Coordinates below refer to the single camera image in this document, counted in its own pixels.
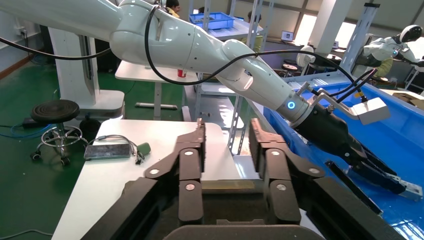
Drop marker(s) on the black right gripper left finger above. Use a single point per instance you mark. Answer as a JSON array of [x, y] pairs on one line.
[[190, 165]]

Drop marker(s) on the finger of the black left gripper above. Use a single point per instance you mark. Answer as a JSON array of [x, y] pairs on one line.
[[379, 161], [381, 179]]

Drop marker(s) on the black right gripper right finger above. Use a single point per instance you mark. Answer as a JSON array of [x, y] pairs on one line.
[[281, 185]]

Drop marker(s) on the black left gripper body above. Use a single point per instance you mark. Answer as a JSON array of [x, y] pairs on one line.
[[328, 132]]

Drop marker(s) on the silver part with square holes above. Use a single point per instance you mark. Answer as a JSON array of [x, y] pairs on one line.
[[414, 191]]

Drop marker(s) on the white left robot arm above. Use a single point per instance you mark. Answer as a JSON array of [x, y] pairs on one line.
[[185, 43]]

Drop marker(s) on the dark long metal part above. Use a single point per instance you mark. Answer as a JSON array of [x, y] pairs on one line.
[[354, 189]]

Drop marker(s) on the black container tray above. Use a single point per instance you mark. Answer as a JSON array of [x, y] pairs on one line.
[[132, 212]]

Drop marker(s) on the blue plastic bin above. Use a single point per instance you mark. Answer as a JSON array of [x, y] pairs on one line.
[[397, 145]]

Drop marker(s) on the small green pouch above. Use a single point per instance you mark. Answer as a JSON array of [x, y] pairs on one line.
[[144, 148]]

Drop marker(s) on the open cardboard box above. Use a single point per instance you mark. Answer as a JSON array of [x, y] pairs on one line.
[[409, 98]]

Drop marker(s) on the white desk with cardboard box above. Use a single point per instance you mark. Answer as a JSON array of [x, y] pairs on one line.
[[386, 91]]

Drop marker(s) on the grey smartphone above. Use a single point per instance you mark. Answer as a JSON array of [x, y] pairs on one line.
[[107, 151]]

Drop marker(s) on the red cup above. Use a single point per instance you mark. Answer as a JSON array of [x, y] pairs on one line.
[[181, 73]]

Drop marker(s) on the white humanoid robot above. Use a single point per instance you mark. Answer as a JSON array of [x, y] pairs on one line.
[[384, 48]]

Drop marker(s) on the white desk with red cup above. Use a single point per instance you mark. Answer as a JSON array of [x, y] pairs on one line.
[[145, 71]]

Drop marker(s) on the open laptop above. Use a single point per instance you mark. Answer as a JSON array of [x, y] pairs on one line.
[[287, 35]]

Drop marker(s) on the grey metal shelf rack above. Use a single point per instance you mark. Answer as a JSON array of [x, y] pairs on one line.
[[255, 20]]

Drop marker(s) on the black round stool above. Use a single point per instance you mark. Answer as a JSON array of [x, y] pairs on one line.
[[55, 111]]

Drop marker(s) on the blue bin with parts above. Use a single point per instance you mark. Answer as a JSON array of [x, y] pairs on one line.
[[215, 20]]

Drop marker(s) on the white robot body column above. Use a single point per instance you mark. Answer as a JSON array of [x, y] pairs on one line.
[[73, 73]]

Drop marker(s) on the person in yellow shirt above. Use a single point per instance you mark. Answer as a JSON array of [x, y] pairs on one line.
[[173, 8]]

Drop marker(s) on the black power adapter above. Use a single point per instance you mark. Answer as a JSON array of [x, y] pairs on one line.
[[31, 123]]

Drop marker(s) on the left wrist camera mount bracket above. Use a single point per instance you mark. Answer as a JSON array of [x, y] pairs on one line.
[[334, 102]]

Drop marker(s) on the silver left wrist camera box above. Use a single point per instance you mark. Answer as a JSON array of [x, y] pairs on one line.
[[372, 111]]

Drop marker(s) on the white wall socket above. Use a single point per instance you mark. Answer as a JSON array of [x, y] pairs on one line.
[[21, 31]]

